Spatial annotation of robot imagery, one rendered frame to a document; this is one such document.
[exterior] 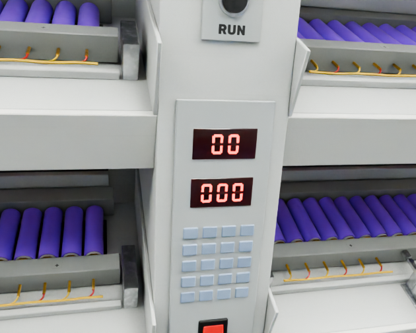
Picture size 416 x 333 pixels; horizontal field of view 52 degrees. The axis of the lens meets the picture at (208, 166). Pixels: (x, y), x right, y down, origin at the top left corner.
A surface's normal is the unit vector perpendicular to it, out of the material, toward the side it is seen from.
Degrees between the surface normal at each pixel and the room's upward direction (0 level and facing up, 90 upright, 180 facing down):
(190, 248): 90
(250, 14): 90
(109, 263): 20
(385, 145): 110
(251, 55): 90
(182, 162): 90
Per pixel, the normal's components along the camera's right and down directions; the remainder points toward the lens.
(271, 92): 0.23, 0.29
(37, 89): 0.13, -0.80
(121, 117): 0.19, 0.61
